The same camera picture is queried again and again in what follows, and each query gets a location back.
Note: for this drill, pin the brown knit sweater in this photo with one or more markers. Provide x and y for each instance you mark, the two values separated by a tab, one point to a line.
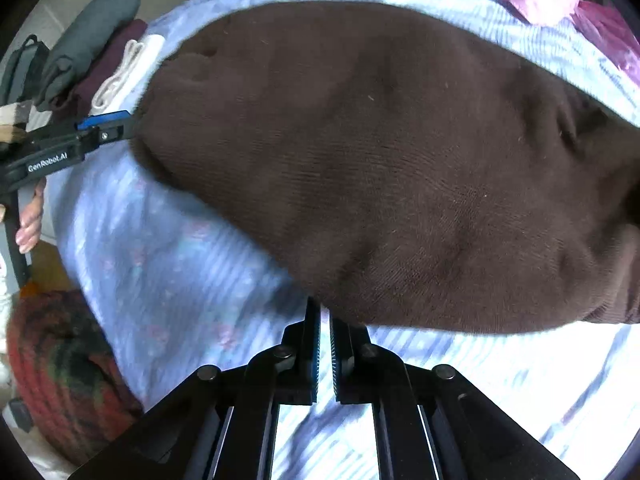
380	160

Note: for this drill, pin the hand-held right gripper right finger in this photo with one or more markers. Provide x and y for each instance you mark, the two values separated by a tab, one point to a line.
336	360

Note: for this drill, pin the person's left hand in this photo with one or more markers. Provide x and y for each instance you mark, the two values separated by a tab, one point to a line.
31	225

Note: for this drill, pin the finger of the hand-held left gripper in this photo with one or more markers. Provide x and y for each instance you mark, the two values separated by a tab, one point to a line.
107	125

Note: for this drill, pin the red and green knitted cloth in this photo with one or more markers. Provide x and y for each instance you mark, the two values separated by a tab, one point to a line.
65	365

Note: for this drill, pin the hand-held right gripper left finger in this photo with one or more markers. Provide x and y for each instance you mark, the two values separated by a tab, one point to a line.
312	360

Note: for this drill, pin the light blue floral bedsheet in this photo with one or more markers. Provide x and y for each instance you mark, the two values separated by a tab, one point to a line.
190	280

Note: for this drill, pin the dark grey folded garment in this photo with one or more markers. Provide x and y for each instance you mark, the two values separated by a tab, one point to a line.
85	40

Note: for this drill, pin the maroon folded garment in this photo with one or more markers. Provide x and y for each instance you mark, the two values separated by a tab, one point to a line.
102	72

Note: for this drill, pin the white folded garment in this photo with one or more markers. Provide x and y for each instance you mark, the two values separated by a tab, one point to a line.
125	72

